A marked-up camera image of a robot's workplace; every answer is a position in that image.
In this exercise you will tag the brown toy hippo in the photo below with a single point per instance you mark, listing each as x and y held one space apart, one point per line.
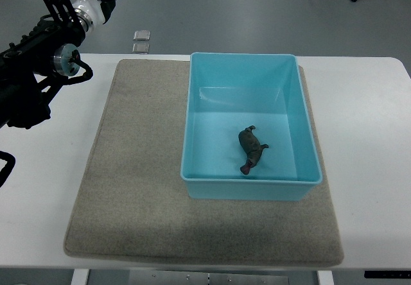
252 148

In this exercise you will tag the metal bracket under table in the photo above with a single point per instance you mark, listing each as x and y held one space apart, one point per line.
171 277

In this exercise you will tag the black table control panel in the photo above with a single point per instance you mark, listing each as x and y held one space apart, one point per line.
387 274

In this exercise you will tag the floor outlet plate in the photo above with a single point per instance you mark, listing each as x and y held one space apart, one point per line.
141 48
141 35

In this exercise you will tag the lower floor outlet plate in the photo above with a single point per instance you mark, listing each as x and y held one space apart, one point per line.
141 48

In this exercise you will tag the upper floor outlet plate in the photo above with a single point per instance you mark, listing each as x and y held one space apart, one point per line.
141 35

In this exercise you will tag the beige felt mat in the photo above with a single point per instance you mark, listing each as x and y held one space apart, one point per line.
132 204

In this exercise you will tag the blue plastic box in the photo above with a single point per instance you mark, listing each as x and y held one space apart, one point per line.
229 92

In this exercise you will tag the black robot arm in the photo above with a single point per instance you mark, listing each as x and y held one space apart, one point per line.
31 71

